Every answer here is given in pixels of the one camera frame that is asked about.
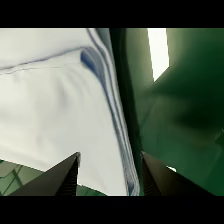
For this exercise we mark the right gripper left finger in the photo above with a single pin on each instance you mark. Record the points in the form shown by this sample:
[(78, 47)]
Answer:
[(56, 180)]

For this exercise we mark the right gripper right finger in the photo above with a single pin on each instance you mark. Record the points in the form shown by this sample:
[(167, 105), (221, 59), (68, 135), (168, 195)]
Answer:
[(166, 183)]

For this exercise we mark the light blue shirt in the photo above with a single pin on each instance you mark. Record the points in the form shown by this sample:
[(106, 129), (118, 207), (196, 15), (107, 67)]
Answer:
[(56, 110)]

